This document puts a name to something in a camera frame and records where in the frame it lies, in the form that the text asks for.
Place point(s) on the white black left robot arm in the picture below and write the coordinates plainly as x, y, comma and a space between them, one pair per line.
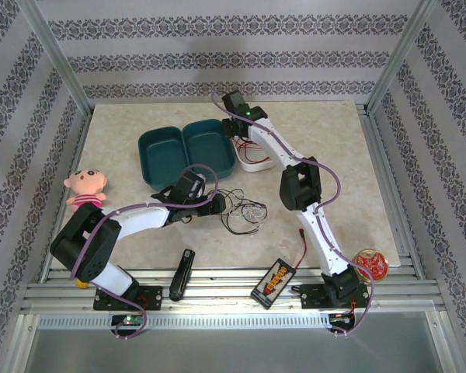
140, 217

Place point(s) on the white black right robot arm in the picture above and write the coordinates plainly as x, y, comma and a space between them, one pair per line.
318, 233

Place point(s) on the white plastic bin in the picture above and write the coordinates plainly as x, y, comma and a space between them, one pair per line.
256, 167

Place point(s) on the black printed battery box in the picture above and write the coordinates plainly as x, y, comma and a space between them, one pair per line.
273, 283

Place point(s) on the red lead with connector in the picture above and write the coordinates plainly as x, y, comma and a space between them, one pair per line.
306, 248

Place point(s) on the pink plush doll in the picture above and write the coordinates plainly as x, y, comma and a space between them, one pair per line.
85, 180

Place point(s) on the yellow block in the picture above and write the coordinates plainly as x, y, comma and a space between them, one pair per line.
81, 284

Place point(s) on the small controller board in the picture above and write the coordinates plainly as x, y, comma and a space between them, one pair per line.
128, 320
339, 318

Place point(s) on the grey metal panel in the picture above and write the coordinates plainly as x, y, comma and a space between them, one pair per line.
233, 353

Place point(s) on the red round tin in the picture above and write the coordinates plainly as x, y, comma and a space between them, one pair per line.
371, 264

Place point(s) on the aluminium rail frame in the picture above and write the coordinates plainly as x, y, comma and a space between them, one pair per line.
225, 279

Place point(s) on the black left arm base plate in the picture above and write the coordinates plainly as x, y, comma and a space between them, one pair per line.
151, 297

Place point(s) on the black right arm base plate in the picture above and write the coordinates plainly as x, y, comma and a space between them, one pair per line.
312, 297

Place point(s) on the aluminium frame post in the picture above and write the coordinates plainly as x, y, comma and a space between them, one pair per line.
396, 58
58, 58

